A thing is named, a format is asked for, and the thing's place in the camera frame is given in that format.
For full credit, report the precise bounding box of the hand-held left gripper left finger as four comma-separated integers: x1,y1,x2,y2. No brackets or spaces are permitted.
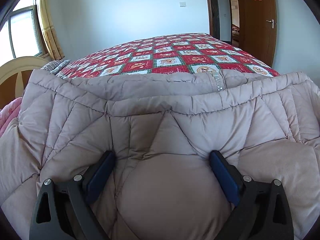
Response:
29,151,116,240

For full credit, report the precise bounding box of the pink folded blanket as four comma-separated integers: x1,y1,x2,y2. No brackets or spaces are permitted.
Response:
0,97,23,139

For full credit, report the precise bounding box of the striped grey pillow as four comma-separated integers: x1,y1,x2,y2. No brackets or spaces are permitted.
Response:
40,60,71,74

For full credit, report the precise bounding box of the brown wooden door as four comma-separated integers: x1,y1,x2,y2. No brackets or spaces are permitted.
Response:
235,0,277,67

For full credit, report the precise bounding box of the window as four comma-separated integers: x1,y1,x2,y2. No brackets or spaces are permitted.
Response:
0,0,48,67

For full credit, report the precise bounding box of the brown door frame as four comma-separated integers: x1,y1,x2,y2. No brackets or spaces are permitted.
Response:
203,0,240,42

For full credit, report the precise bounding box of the yellow floral curtain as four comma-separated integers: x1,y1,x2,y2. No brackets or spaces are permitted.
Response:
35,0,65,61

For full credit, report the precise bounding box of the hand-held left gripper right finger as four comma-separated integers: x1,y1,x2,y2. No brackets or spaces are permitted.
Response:
209,150,293,240

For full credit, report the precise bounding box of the red checkered printed bedspread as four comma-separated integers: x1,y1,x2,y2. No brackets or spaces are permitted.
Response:
55,33,281,79

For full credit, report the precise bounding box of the cream and wood headboard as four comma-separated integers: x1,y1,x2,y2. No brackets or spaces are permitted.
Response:
0,56,53,110

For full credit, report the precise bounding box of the pale pink quilted down jacket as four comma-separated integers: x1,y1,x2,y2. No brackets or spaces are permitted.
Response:
0,69,320,240

